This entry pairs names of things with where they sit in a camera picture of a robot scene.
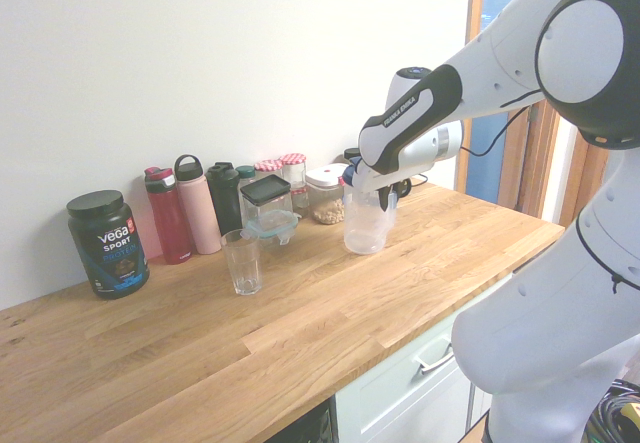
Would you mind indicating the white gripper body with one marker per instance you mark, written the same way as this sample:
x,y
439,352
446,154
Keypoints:
x,y
367,180

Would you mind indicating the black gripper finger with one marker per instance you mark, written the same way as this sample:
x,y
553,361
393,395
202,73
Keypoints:
x,y
386,200

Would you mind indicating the clear plastic pitcher blue lid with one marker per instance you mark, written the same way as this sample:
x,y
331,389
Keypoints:
x,y
365,233

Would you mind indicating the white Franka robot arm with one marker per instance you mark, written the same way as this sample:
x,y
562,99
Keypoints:
x,y
525,338

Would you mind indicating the pink water bottle black cap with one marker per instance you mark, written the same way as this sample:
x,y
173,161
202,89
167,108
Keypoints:
x,y
200,213

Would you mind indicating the red water bottle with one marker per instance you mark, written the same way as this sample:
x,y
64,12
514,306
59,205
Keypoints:
x,y
169,223

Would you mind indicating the glass French press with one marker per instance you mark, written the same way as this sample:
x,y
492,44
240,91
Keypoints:
x,y
406,191

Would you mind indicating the white lid jar with nuts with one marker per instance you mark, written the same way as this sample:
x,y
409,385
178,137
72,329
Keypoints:
x,y
327,198

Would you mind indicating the small glass jar red lid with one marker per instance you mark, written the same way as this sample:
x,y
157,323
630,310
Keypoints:
x,y
300,203

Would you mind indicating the tall jar red checkered lid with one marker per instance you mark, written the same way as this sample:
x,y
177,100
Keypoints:
x,y
293,160

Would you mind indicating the glass container teal clip lid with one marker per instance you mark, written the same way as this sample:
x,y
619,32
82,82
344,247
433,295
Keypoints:
x,y
275,225

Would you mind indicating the clear container black lid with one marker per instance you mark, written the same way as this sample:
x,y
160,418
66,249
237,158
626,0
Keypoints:
x,y
265,190

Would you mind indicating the clear bottle green cap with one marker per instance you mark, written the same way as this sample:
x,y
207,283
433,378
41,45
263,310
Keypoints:
x,y
245,172

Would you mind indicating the black shaker bottle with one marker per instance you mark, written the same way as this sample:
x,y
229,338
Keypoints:
x,y
225,198

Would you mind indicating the clear drinking glass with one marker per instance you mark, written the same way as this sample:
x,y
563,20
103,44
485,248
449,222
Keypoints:
x,y
243,268

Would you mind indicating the metal door hinge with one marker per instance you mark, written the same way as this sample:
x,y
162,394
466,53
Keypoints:
x,y
533,113

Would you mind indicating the pale green cabinet front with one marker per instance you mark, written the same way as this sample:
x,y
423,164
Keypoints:
x,y
400,403

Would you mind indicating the dark appliance under counter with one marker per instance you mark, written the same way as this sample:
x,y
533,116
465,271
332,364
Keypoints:
x,y
315,428

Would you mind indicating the black Vega protein tub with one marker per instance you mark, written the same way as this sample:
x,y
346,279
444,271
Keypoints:
x,y
107,248

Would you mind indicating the yellow device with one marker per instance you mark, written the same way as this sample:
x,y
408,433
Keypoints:
x,y
631,415

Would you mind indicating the wooden door frame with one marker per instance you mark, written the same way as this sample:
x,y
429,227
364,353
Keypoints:
x,y
515,163

